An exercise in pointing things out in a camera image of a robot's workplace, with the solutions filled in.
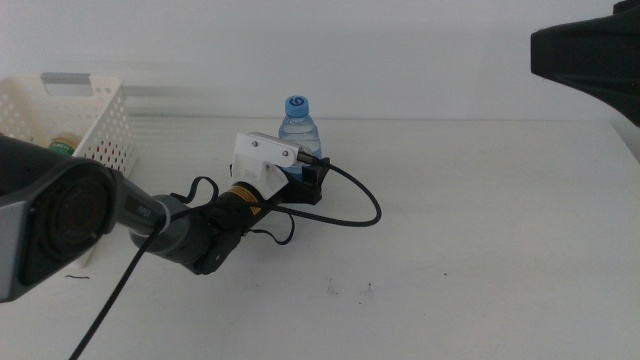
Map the clear water bottle blue cap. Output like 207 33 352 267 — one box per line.
277 95 323 177

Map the yellow tea bottle green label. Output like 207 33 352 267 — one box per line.
48 130 86 158

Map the thin black left gripper cable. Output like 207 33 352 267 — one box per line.
169 175 297 247

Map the white perforated plastic basket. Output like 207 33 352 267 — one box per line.
0 73 138 269

